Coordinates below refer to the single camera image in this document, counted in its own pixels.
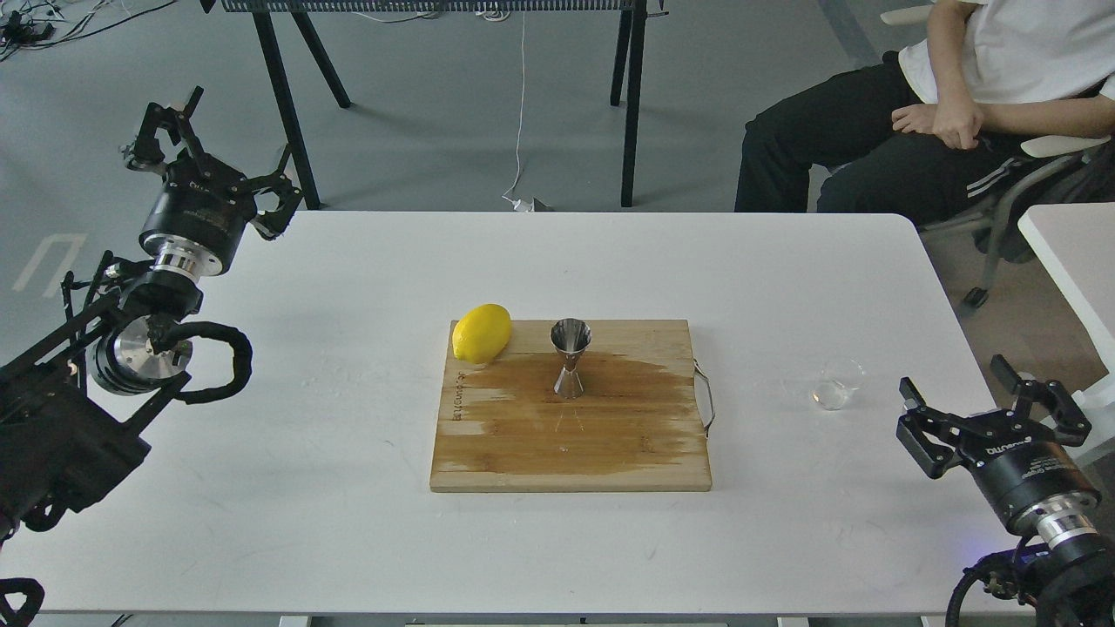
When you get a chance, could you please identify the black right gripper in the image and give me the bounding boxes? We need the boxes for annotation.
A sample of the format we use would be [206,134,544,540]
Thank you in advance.
[895,354,1101,546]

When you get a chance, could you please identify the black metal table frame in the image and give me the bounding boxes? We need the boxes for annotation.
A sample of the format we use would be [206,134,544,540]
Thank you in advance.
[200,0,672,210]

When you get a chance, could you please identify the clear glass measuring cup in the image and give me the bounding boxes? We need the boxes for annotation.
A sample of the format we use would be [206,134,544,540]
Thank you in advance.
[809,357,867,409]

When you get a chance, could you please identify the steel double jigger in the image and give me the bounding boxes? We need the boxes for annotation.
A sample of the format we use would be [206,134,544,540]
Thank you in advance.
[550,318,592,398]

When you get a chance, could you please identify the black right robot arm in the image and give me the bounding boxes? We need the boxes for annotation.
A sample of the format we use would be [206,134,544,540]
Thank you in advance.
[896,354,1114,626]

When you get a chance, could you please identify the white hanging cable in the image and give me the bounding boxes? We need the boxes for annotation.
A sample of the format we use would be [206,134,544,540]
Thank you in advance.
[502,7,553,212]

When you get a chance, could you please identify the yellow lemon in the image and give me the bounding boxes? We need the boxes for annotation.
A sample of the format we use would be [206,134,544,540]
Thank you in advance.
[450,303,513,365]

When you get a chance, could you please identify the wooden cutting board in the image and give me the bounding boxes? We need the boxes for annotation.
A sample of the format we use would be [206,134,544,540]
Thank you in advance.
[429,319,712,493]

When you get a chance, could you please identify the floor cables bundle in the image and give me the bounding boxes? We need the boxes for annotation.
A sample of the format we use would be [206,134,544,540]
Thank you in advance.
[0,0,180,60]

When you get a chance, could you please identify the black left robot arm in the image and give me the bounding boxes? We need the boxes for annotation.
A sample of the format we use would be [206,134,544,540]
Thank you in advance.
[1,87,303,540]

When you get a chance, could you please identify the seated person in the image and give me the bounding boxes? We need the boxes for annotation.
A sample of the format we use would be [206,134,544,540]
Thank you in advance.
[733,1,1114,226]

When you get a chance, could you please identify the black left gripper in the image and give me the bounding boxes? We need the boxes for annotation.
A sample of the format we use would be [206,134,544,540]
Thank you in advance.
[120,85,306,278]

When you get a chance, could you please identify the white side table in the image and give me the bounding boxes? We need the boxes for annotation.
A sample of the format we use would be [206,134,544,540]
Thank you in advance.
[1019,202,1114,372]

